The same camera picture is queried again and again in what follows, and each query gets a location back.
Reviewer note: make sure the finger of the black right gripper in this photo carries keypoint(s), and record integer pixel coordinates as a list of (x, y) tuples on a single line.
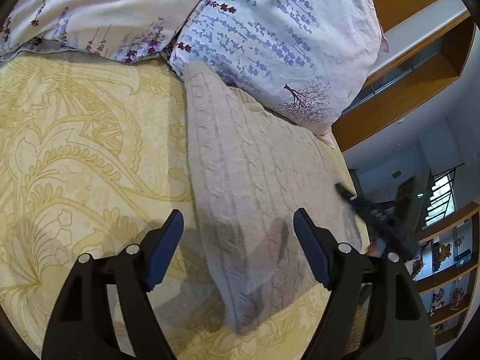
[(347, 196)]

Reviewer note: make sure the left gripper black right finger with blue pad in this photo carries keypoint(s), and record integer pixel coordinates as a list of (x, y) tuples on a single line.
[(374, 310)]

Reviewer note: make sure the floral white blue pillow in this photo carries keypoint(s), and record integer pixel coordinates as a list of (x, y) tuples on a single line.
[(306, 60)]

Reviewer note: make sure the wooden wall shelf unit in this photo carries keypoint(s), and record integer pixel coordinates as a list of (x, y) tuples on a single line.
[(430, 43)]

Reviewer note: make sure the person's right hand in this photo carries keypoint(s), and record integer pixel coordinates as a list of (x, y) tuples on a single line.
[(377, 248)]

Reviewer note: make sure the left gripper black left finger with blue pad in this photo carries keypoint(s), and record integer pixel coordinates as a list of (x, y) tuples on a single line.
[(103, 310)]

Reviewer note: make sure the wooden bookshelf with items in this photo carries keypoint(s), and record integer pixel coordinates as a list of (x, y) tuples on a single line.
[(446, 271)]

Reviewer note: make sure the yellow floral bed sheet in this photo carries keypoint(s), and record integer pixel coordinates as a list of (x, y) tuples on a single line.
[(93, 155)]

